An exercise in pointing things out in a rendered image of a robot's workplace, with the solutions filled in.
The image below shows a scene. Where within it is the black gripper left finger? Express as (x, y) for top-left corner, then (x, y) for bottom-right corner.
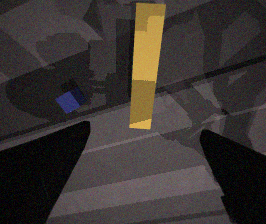
(0, 121), (91, 224)

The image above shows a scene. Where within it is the yellow bar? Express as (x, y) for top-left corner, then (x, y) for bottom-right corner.
(129, 3), (166, 129)

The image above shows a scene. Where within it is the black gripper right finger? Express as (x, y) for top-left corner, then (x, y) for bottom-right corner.
(199, 129), (266, 224)

